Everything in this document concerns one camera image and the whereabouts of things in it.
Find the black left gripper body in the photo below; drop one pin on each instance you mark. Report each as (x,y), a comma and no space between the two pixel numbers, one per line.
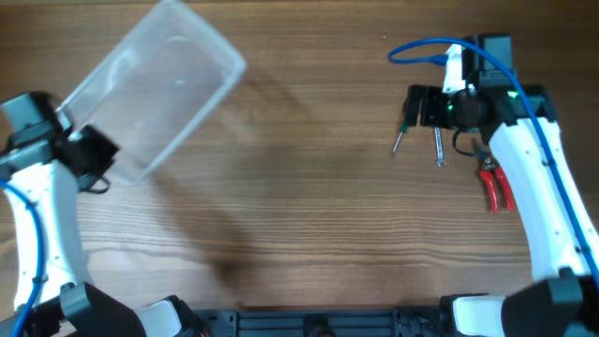
(94,153)

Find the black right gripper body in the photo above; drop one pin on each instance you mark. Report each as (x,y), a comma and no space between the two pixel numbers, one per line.
(431,107)

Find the green handled screwdriver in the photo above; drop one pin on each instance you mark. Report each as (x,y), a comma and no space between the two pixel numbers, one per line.
(401,132)

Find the clear plastic container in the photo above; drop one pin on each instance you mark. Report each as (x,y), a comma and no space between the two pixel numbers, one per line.
(156,87)

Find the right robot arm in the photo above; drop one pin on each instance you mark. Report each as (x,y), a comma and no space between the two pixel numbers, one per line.
(521,160)

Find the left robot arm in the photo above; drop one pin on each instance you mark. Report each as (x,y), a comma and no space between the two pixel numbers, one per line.
(45,165)

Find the silver socket wrench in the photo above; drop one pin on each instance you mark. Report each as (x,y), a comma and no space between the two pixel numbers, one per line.
(441,161)

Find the red handled snips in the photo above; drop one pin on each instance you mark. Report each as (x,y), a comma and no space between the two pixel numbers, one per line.
(493,177)

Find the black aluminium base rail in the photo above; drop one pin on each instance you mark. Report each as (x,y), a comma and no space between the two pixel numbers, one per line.
(419,321)

